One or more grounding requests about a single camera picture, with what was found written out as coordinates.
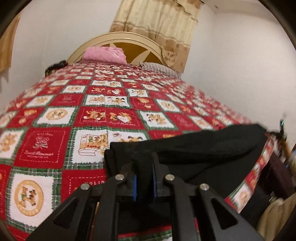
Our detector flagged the pink folded blanket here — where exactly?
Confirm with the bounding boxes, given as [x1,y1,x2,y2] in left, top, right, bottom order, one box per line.
[82,46,127,65]

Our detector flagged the red teddy-bear bedspread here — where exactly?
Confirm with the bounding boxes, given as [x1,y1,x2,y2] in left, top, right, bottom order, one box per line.
[0,61,275,241]

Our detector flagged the beige curtain behind headboard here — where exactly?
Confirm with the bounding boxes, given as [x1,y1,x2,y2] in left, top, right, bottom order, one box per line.
[110,0,202,73]

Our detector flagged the striped pillow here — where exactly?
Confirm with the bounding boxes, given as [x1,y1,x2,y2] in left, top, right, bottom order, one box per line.
[140,62,178,78]

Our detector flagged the cream wooden headboard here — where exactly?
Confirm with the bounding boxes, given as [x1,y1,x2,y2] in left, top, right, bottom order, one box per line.
[67,32,166,66]

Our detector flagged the black pants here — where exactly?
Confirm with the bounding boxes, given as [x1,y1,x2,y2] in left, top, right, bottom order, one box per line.
[104,124,267,198]

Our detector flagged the black item beside bed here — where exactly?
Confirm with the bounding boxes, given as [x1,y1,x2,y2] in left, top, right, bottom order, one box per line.
[45,60,68,77]

